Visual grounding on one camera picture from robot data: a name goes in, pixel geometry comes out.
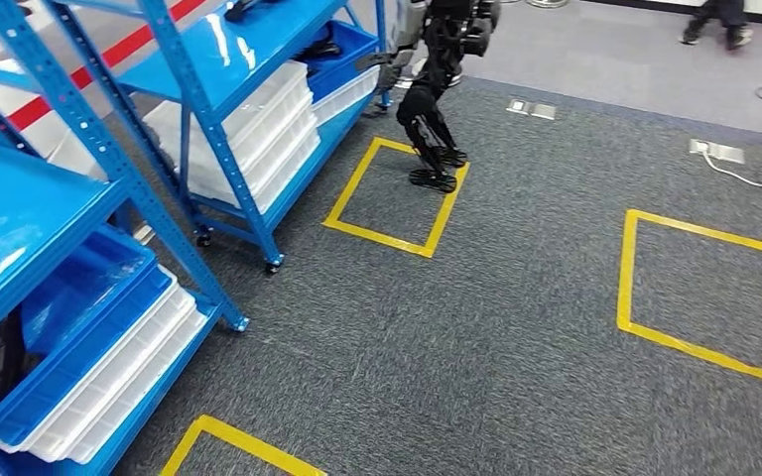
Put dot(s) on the blue steel shelf rack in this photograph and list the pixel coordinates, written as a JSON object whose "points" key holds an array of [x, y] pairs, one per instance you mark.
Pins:
{"points": [[256, 46], [13, 217]]}

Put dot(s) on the stacked white plastic crates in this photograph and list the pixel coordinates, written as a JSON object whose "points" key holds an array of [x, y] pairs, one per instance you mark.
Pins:
{"points": [[269, 131]]}

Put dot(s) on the white plastic crate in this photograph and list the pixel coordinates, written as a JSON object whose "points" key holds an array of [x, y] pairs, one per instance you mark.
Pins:
{"points": [[190, 332], [180, 302], [348, 92]]}

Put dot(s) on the yellow floor tape square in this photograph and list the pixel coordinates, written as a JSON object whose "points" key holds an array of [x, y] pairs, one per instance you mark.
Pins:
{"points": [[625, 276], [355, 187], [236, 437]]}

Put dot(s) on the person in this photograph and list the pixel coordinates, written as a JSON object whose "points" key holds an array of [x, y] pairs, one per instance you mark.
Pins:
{"points": [[716, 16]]}

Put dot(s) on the blue plastic crate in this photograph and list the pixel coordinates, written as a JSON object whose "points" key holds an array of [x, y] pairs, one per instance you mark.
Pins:
{"points": [[355, 46], [92, 341]]}

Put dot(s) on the black and white humanoid robot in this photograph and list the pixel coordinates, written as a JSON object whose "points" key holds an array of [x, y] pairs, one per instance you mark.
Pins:
{"points": [[433, 39]]}

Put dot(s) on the black plastic part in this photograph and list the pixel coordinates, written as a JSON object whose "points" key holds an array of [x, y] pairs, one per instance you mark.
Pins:
{"points": [[6, 355], [253, 8], [322, 50]]}

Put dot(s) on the metal floor socket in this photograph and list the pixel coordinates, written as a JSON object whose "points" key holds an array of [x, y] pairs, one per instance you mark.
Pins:
{"points": [[543, 112], [518, 106], [716, 151]]}

